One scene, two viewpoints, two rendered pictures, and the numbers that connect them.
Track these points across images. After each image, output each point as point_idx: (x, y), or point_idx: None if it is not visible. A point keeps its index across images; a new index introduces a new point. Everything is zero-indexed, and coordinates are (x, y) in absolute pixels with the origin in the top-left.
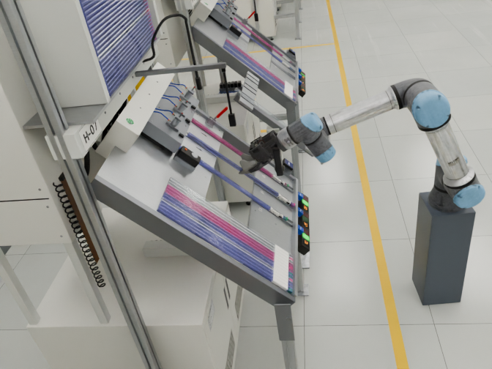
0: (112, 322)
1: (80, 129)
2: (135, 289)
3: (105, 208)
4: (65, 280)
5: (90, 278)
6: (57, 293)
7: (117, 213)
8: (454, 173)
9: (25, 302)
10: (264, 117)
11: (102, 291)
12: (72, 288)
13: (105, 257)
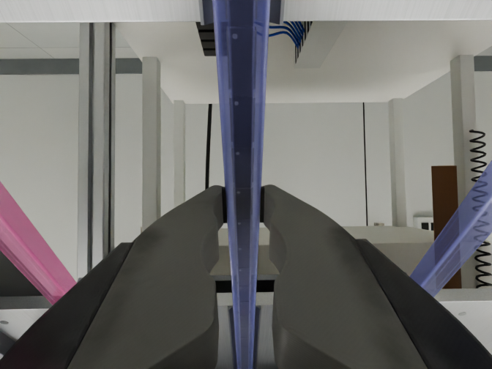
0: (476, 51)
1: None
2: (413, 41)
3: (170, 99)
4: (332, 97)
5: (472, 155)
6: (355, 97)
7: (181, 88)
8: None
9: (403, 135)
10: None
11: (383, 71)
12: (352, 91)
13: None
